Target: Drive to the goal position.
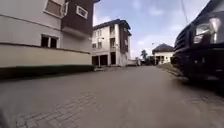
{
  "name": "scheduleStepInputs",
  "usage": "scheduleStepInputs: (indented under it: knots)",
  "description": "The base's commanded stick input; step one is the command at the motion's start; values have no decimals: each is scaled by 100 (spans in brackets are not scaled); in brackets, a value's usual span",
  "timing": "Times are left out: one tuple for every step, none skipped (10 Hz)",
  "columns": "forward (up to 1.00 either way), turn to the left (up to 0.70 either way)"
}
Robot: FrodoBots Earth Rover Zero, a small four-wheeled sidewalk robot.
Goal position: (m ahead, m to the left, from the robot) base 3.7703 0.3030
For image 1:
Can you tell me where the white multi-storey building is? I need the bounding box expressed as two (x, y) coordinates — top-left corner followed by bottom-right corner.
(91, 18), (133, 68)

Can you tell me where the tree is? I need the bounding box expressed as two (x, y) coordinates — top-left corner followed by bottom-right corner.
(140, 49), (149, 62)

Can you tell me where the grey paved brick road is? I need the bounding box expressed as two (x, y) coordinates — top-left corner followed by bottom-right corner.
(0, 65), (224, 128)

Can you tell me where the small white house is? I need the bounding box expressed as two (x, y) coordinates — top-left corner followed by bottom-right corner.
(151, 42), (175, 66)

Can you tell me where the grass strip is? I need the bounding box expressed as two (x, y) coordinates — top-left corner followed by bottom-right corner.
(157, 62), (183, 78)

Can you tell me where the white and brown building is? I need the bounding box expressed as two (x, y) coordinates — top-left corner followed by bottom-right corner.
(0, 0), (100, 70)

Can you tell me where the pole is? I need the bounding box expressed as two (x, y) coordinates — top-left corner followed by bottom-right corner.
(180, 0), (190, 25)

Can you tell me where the black car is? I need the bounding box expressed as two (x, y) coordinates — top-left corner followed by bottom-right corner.
(171, 0), (224, 84)

